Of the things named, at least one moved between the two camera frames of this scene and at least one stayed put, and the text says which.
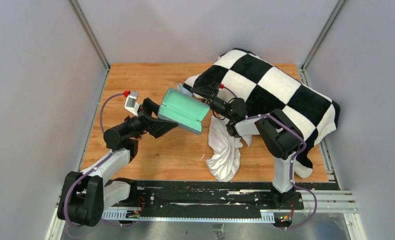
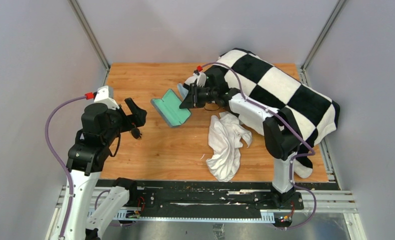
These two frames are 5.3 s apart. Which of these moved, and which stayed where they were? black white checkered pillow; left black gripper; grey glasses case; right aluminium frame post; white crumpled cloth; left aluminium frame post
Moved: left black gripper; grey glasses case
Stayed: white crumpled cloth; right aluminium frame post; black white checkered pillow; left aluminium frame post
